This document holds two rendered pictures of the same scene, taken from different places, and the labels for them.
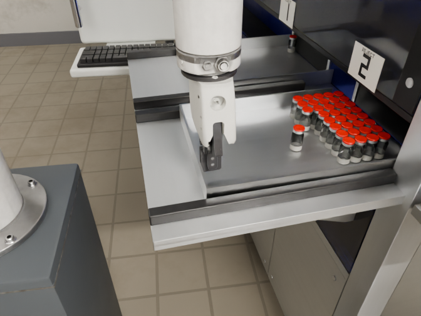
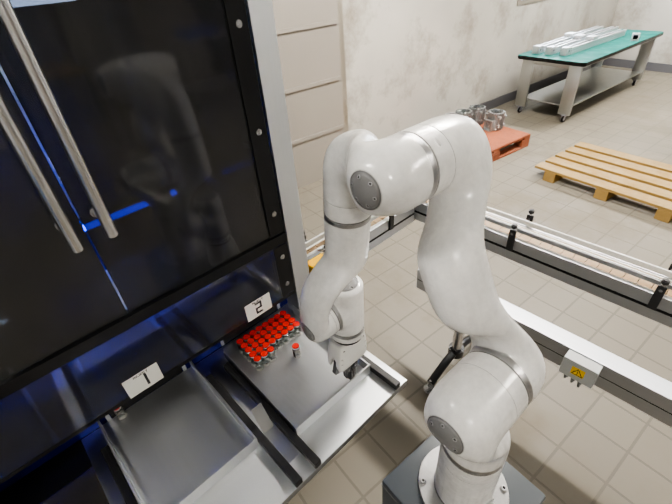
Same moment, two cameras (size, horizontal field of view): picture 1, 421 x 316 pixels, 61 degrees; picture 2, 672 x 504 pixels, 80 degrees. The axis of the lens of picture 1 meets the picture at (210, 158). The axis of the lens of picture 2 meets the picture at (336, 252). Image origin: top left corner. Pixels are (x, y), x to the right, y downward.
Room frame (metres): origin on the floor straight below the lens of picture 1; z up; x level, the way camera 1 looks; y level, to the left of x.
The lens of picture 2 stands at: (0.77, 0.59, 1.82)
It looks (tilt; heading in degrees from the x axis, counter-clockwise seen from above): 36 degrees down; 242
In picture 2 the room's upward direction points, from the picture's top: 5 degrees counter-clockwise
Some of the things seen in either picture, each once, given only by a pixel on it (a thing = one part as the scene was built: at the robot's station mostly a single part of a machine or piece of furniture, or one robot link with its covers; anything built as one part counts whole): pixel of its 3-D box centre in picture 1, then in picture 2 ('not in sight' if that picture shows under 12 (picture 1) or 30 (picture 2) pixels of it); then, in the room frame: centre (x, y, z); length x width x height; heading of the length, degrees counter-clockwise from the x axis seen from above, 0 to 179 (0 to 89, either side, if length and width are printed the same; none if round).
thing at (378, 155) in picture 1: (356, 122); (263, 331); (0.59, -0.28, 0.90); 0.18 x 0.02 x 0.05; 13
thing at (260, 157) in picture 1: (280, 135); (295, 361); (0.55, -0.13, 0.90); 0.34 x 0.26 x 0.04; 103
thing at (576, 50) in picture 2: not in sight; (587, 67); (-4.92, -2.71, 0.40); 2.23 x 0.84 x 0.81; 8
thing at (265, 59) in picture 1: (249, 62); (175, 431); (0.90, -0.10, 0.90); 0.34 x 0.26 x 0.04; 103
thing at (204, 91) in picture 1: (209, 98); (347, 344); (0.45, 0.00, 1.03); 0.10 x 0.07 x 0.11; 13
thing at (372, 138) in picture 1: (346, 123); (267, 335); (0.58, -0.26, 0.90); 0.18 x 0.02 x 0.05; 13
